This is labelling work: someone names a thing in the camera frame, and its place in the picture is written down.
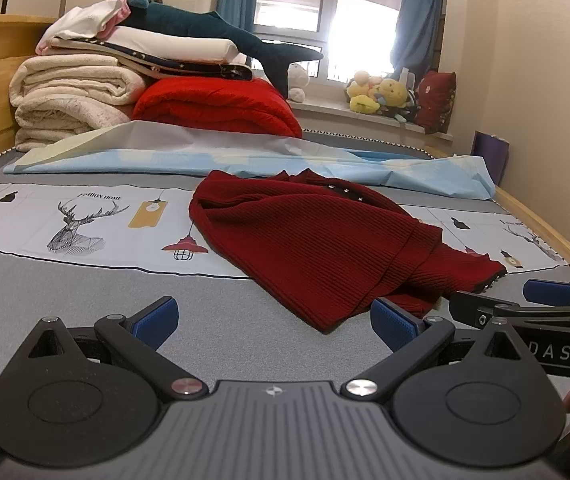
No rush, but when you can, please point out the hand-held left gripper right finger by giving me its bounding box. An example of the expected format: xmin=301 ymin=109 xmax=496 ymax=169
xmin=342 ymin=299 xmax=540 ymax=404

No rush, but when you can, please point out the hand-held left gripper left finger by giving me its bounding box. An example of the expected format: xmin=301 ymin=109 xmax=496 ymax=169
xmin=17 ymin=296 xmax=210 ymax=401

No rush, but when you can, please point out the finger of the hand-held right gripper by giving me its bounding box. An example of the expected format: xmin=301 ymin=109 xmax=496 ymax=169
xmin=448 ymin=290 xmax=520 ymax=330
xmin=522 ymin=278 xmax=570 ymax=309

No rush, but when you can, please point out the dark red knit sweater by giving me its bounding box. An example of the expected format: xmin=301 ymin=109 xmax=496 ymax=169
xmin=188 ymin=169 xmax=508 ymax=334

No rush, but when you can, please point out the white deer printed sheet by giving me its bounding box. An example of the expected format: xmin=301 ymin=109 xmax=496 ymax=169
xmin=0 ymin=182 xmax=570 ymax=282

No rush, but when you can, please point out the light blue bed sheet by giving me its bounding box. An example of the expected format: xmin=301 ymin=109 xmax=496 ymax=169
xmin=4 ymin=122 xmax=496 ymax=200

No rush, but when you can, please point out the red printed cushion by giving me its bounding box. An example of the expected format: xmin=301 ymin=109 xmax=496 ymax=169
xmin=414 ymin=70 xmax=458 ymax=135

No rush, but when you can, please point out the red folded blanket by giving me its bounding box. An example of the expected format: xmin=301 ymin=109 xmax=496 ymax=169
xmin=132 ymin=77 xmax=304 ymax=139

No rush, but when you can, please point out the window sill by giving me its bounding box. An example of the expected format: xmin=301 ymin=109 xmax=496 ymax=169
xmin=285 ymin=96 xmax=454 ymax=139

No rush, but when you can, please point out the yellow green plush toy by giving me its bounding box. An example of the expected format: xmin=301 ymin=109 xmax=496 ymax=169
xmin=347 ymin=82 xmax=378 ymax=114

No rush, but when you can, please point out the yellow round plush toy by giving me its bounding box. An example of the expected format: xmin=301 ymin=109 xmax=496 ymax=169
xmin=374 ymin=79 xmax=409 ymax=109

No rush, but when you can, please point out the cream folded blanket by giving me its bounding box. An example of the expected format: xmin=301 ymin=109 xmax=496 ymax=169
xmin=9 ymin=55 xmax=154 ymax=152

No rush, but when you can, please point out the white plush toy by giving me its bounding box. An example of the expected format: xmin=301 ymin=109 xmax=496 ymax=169
xmin=287 ymin=62 xmax=312 ymax=102

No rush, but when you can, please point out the white pillow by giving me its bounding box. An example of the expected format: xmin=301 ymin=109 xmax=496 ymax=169
xmin=109 ymin=25 xmax=254 ymax=67

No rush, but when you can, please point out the dark teal shark plush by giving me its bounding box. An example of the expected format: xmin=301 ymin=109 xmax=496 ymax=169
xmin=115 ymin=0 xmax=324 ymax=99

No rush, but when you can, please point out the white folded cloth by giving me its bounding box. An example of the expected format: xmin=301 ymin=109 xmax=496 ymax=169
xmin=37 ymin=0 xmax=126 ymax=47

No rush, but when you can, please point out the pink cloth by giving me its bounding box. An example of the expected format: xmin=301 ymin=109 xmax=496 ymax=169
xmin=35 ymin=0 xmax=132 ymax=56

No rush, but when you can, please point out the window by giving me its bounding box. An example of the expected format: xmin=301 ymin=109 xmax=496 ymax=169
xmin=251 ymin=0 xmax=406 ymax=85

